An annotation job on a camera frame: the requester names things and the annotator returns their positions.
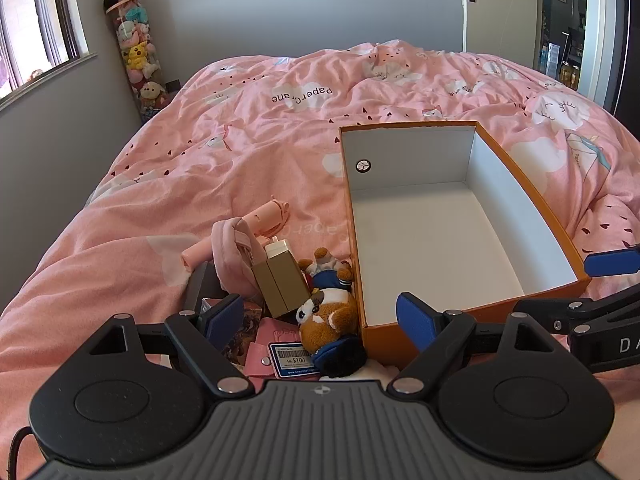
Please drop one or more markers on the gold square box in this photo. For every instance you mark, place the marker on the gold square box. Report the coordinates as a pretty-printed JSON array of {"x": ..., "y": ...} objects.
[{"x": 280, "y": 285}]

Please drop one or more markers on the brown and white plush toy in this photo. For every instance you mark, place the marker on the brown and white plush toy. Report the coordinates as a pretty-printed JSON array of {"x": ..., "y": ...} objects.
[{"x": 330, "y": 317}]

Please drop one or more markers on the pink snap wallet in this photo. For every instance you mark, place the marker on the pink snap wallet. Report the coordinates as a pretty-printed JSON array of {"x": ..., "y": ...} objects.
[{"x": 272, "y": 332}]

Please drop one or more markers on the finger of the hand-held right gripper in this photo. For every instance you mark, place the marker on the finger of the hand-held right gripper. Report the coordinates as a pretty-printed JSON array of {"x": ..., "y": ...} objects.
[
  {"x": 550, "y": 310},
  {"x": 610, "y": 262}
]

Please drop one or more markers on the clear tube of plush toys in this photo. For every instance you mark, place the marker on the clear tube of plush toys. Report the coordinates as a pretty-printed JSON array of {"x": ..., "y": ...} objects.
[{"x": 137, "y": 55}]

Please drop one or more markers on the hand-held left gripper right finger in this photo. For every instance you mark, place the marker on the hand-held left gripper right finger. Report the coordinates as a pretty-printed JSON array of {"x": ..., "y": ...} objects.
[{"x": 415, "y": 322}]

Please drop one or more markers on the white card with blue label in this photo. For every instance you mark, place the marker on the white card with blue label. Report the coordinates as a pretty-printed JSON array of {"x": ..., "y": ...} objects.
[{"x": 292, "y": 360}]

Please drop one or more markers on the orange cardboard box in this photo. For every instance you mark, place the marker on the orange cardboard box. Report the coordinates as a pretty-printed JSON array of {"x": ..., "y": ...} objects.
[{"x": 440, "y": 230}]

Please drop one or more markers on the dark wardrobe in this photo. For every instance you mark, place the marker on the dark wardrobe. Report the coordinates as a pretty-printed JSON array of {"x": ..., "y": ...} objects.
[{"x": 627, "y": 35}]

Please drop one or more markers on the window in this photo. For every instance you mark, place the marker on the window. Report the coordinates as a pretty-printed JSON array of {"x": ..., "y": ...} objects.
[{"x": 30, "y": 25}]

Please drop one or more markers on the plush toy in blue outfit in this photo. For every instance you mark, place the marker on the plush toy in blue outfit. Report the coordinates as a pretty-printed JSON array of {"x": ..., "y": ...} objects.
[{"x": 330, "y": 272}]

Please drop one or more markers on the pink printed blanket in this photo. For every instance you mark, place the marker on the pink printed blanket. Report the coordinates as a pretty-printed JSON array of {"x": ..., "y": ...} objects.
[{"x": 225, "y": 160}]

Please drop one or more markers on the dark grey box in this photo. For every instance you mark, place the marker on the dark grey box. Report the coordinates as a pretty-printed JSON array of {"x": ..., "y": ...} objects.
[{"x": 200, "y": 285}]

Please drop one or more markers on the cluttered hallway shelf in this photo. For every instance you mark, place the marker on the cluttered hallway shelf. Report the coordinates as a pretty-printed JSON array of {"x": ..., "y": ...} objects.
[{"x": 565, "y": 55}]

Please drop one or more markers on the white door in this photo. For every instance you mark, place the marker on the white door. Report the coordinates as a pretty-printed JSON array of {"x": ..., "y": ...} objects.
[{"x": 505, "y": 10}]

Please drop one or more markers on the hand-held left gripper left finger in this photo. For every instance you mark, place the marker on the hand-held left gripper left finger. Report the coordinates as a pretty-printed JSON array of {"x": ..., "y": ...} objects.
[{"x": 225, "y": 321}]

